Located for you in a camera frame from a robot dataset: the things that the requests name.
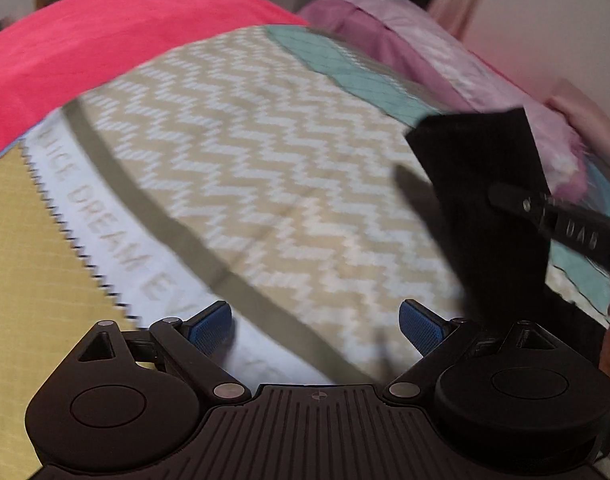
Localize black pants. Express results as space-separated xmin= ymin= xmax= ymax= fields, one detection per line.
xmin=405 ymin=108 xmax=554 ymax=328

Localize pink pillow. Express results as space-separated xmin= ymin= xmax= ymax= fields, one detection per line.
xmin=547 ymin=79 xmax=610 ymax=168

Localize patterned bed quilt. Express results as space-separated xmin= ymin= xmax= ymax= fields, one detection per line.
xmin=0 ymin=25 xmax=610 ymax=479

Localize pink and blue folded duvet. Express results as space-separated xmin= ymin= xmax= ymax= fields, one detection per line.
xmin=298 ymin=0 xmax=610 ymax=216

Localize red blanket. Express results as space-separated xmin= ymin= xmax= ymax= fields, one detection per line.
xmin=0 ymin=0 xmax=303 ymax=155

